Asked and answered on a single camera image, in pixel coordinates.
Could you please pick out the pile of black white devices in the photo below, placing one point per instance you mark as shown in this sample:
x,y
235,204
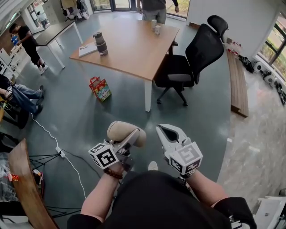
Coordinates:
x,y
268,76

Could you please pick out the small white drink carton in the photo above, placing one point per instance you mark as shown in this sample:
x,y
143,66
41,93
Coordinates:
x,y
158,29

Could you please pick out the curved wooden desk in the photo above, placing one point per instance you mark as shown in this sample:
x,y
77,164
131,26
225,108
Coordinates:
x,y
24,179

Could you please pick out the black mesh office chair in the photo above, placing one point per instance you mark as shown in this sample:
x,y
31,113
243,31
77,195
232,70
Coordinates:
x,y
201,53

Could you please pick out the stack of wooden planks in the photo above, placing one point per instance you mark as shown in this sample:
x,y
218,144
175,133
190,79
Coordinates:
x,y
239,85

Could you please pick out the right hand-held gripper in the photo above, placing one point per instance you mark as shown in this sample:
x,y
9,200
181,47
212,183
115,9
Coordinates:
x,y
186,156

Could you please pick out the silver metal wristwatch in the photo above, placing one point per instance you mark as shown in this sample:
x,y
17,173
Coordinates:
x,y
190,174

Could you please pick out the red snack packet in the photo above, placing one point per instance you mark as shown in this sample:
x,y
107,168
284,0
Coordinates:
x,y
15,177

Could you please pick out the person's right forearm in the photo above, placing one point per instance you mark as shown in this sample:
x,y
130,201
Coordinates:
x,y
205,187

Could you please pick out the white booklet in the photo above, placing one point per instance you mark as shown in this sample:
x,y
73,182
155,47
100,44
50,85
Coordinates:
x,y
86,50

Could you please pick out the white plastic chair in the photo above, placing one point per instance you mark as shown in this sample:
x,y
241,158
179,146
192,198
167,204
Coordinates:
x,y
270,212

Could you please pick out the person's left forearm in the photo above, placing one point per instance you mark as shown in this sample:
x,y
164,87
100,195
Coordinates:
x,y
100,194

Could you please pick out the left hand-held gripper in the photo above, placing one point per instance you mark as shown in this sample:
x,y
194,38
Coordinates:
x,y
105,156

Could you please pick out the dark-topped table with white legs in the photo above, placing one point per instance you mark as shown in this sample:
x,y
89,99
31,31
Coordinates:
x,y
55,33

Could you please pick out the red printed gift bag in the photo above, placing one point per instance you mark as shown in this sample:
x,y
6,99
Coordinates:
x,y
100,89

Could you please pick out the beige cylindrical object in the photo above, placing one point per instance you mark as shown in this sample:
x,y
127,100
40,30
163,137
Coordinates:
x,y
119,132

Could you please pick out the person's black shirt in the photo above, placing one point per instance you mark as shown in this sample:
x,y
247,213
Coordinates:
x,y
161,201

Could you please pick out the wooden table with white legs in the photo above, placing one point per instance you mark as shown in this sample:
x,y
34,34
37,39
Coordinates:
x,y
134,49

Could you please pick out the dark insulated bottle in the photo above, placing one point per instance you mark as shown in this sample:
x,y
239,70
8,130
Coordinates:
x,y
101,44

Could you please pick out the white power strip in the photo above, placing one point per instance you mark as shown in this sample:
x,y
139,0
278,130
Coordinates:
x,y
60,151

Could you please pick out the white drink can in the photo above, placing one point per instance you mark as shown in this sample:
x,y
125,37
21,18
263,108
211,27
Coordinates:
x,y
154,24

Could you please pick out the person's white shoe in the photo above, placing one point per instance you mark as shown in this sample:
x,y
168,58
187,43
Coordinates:
x,y
153,166

